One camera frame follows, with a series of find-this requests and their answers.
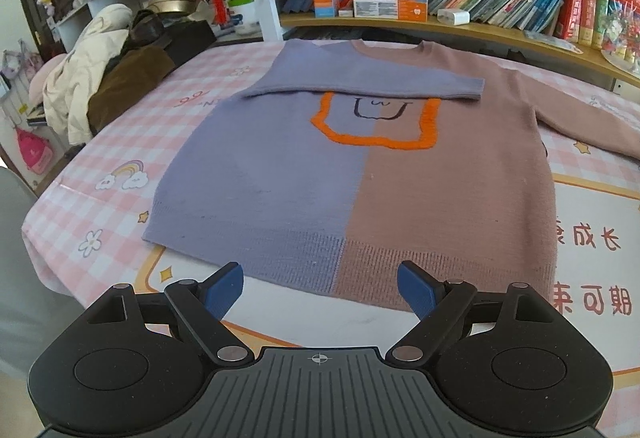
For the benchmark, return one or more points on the cream jacket pile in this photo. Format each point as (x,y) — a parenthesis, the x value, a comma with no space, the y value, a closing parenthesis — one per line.
(71,84)

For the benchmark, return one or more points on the white charger block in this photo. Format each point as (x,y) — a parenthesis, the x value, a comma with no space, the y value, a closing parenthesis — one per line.
(453,17)

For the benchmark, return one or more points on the flat paper packet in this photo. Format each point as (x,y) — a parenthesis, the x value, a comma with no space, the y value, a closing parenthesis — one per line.
(552,41)

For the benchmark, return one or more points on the purple and pink sweater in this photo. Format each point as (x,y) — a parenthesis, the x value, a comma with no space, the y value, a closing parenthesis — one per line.
(346,159)

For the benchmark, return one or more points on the colourful toy decoration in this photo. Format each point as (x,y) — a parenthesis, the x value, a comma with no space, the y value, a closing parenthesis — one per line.
(620,44)

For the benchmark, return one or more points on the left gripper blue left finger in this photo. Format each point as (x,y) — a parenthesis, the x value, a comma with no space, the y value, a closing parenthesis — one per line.
(198,309)

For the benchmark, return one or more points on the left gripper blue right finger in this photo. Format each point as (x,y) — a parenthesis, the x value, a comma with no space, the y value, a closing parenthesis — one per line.
(441,308)

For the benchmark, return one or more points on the red dictionary books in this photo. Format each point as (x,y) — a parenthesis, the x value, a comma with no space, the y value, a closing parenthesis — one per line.
(584,21)

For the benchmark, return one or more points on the brass bowl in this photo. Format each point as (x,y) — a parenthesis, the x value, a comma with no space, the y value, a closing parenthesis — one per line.
(172,7)

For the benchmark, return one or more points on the brown cloth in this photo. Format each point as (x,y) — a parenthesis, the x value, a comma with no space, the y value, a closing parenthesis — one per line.
(134,76)

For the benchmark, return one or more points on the pink backpack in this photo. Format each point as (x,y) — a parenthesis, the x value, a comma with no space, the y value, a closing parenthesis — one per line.
(35,151)

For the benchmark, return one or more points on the white and orange flat box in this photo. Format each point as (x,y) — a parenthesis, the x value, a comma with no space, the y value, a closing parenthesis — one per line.
(396,10)

